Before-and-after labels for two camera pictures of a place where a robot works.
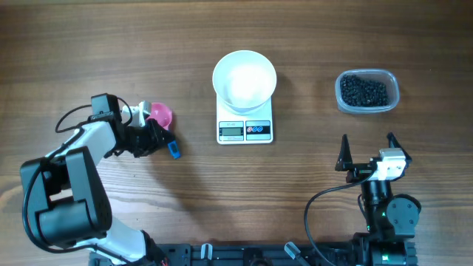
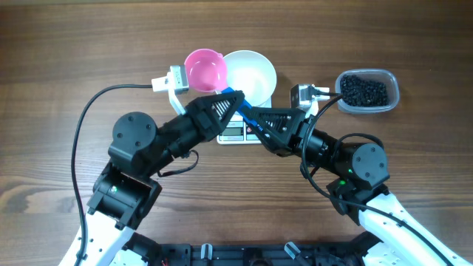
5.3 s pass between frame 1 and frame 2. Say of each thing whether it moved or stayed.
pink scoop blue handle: moved
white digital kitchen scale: stayed
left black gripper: moved
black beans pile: stayed
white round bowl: stayed
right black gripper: moved
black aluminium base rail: stayed
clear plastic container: stayed
